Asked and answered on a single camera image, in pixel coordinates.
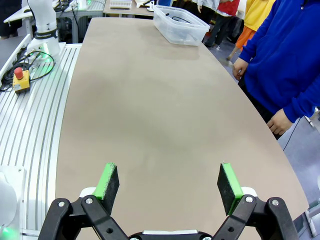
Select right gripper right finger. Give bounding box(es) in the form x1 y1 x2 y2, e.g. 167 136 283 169
212 162 301 240

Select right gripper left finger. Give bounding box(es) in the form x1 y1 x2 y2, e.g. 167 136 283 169
38 162 131 240

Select black USB extension cable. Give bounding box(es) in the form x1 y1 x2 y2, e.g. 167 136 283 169
169 14 193 25

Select person's right forearm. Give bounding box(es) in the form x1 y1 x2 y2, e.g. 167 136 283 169
238 14 283 63

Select person's left forearm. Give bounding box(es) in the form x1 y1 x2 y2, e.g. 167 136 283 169
283 82 320 123

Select person's left hand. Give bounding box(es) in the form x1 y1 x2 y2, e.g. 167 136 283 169
266 108 294 136

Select person's right hand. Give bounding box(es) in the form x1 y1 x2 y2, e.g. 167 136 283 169
232 57 250 81

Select yellow emergency stop box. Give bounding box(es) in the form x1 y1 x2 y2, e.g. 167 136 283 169
12 66 31 95

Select person in blue hoodie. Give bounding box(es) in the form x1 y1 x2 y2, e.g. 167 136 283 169
238 0 320 141

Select person in red top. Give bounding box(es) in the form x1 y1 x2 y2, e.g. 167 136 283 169
203 0 247 48

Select mannequin yellow hoodie orange shorts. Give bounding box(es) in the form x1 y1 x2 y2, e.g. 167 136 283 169
226 0 276 61

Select brown background table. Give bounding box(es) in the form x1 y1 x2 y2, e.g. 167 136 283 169
103 0 157 18

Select clear plastic storage container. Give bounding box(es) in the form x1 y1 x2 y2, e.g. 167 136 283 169
152 4 211 47

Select white tray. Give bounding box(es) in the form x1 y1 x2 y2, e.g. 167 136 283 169
109 0 133 10

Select white side desk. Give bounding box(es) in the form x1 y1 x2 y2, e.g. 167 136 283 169
3 4 35 43

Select thin black floor cable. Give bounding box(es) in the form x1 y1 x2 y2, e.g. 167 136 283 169
282 117 302 152

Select slotted aluminium base plate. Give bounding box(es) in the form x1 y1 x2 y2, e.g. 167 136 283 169
0 42 83 237

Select coiled black control cables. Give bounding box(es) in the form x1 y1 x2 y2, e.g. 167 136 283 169
0 50 56 92

